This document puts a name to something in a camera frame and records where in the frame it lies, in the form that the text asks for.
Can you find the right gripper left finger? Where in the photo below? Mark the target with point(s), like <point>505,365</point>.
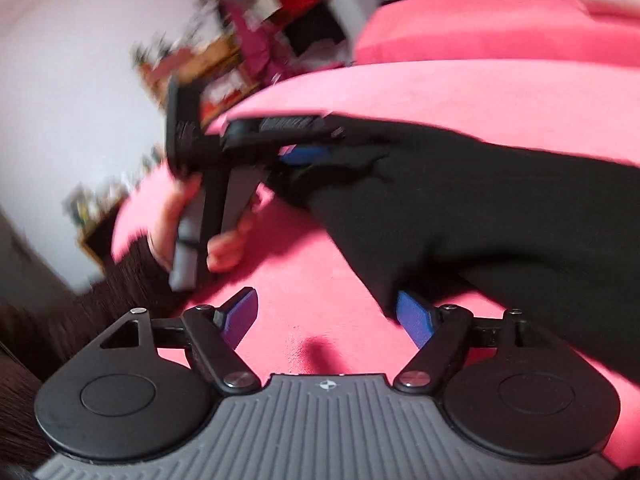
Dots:
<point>214,334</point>

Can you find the low dark side table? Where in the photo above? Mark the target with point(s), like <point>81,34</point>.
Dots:
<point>94,212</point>

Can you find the hanging red clothes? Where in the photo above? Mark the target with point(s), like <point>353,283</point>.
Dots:
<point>281,39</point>

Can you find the person's left hand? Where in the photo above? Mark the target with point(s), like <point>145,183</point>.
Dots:
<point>224,251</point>

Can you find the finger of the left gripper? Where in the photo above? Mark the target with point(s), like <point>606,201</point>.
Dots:
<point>303,155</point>

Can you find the cluttered wooden shelf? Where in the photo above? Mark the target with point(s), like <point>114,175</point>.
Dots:
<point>219,67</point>

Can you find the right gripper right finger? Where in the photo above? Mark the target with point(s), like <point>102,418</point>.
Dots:
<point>441,335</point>

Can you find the black knit pants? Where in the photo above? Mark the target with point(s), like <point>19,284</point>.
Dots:
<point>434,212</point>

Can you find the far pink bed cover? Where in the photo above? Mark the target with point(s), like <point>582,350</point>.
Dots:
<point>551,30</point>

